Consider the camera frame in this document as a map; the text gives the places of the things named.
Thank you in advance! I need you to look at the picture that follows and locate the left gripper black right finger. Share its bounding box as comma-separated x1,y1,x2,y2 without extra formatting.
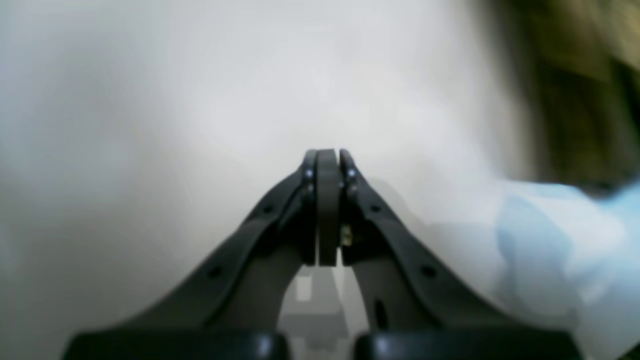
339,149,520,332

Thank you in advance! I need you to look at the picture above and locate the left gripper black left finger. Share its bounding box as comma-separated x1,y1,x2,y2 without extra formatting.
124,149,341,331

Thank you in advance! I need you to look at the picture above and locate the camouflage t-shirt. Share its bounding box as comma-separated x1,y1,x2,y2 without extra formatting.
490,0,640,198

